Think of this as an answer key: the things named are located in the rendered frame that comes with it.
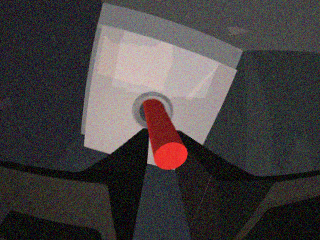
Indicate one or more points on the red peg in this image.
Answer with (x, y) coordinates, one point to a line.
(168, 150)

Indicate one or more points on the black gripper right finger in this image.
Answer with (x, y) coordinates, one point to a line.
(223, 202)

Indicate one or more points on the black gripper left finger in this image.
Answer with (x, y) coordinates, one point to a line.
(105, 196)

